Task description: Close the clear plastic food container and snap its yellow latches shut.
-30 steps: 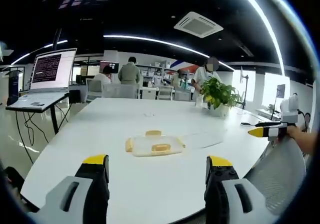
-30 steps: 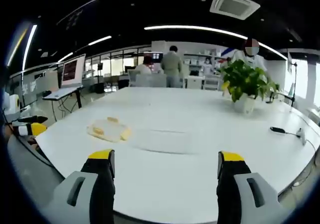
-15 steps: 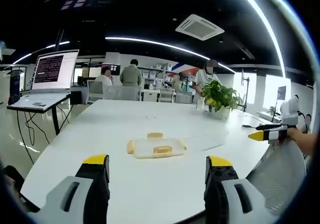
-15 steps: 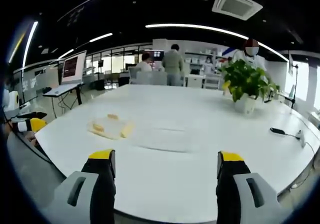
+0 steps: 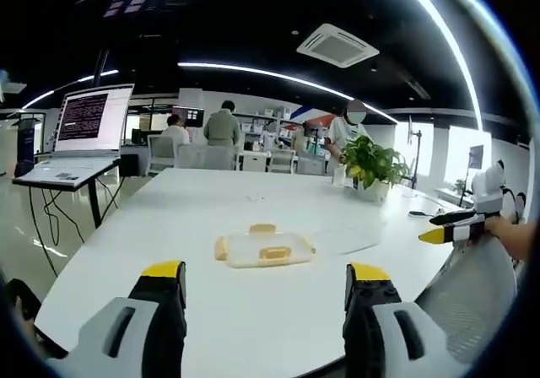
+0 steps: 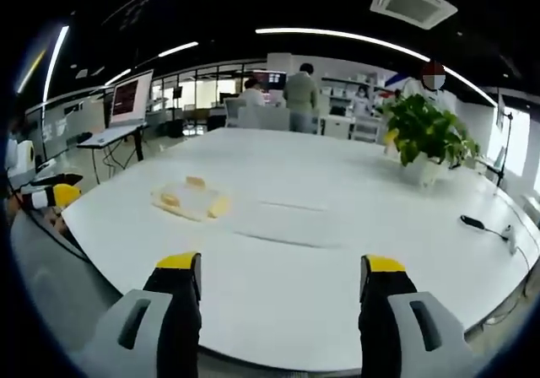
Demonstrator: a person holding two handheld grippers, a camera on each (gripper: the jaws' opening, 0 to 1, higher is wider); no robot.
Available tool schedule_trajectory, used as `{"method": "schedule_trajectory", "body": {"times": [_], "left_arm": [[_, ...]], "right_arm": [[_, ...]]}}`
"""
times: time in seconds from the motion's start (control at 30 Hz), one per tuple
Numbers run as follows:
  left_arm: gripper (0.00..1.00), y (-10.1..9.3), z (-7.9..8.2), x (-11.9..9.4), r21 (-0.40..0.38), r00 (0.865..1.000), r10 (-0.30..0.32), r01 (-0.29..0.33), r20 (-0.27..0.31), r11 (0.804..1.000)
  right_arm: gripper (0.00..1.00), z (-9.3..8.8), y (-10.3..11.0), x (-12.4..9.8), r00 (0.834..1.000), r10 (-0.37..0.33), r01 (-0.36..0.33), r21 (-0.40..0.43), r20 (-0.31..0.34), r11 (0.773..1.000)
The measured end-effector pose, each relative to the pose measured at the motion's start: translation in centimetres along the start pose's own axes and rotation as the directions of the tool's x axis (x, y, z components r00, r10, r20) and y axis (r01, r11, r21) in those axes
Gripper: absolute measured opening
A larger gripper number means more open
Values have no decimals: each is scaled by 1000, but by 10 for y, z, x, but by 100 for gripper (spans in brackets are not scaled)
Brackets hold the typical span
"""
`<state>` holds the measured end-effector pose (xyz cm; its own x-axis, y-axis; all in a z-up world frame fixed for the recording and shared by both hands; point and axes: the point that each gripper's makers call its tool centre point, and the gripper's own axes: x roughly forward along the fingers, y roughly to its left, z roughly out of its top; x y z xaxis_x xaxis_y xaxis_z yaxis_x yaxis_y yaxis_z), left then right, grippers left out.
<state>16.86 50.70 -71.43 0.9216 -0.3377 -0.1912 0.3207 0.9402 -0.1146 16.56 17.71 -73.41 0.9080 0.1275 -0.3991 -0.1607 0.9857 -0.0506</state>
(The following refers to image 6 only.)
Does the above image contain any small side table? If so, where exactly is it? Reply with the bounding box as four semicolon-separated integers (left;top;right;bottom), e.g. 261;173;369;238
76;121;149;185

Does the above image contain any ceiling air conditioner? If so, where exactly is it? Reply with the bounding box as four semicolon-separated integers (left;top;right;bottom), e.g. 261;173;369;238
370;0;459;30

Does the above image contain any black microphone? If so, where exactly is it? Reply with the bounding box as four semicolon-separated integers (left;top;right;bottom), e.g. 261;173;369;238
459;213;487;230

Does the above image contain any white plant pot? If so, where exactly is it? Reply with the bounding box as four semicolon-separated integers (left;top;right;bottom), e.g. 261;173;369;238
397;154;449;188

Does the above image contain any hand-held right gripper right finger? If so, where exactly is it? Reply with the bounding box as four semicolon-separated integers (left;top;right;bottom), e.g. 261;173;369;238
358;254;480;378

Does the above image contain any black tripod stand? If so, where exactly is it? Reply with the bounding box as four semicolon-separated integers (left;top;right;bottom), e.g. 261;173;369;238
492;111;515;194

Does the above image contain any short ceiling light strip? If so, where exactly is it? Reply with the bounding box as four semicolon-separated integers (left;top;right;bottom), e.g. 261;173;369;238
157;40;200;58

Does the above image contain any white shelving unit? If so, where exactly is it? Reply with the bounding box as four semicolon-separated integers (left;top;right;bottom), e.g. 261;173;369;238
319;73;383;143

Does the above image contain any green potted plant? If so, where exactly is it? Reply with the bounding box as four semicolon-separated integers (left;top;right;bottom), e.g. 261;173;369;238
381;94;482;169

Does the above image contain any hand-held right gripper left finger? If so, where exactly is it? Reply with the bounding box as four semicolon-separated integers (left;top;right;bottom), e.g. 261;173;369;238
86;251;203;378

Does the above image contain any large display screen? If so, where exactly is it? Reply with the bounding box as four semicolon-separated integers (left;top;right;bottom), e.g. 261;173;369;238
109;69;154;128

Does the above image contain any small white device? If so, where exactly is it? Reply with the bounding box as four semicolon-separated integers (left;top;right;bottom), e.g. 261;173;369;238
503;224;519;254

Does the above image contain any clear plastic bag with bread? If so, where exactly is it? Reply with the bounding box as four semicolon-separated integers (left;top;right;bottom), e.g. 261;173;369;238
150;178;233;223

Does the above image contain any white office chair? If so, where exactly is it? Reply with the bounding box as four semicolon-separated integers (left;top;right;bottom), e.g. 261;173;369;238
223;97;259;129

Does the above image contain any long ceiling light strip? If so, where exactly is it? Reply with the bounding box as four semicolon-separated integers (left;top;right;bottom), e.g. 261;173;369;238
254;26;500;105

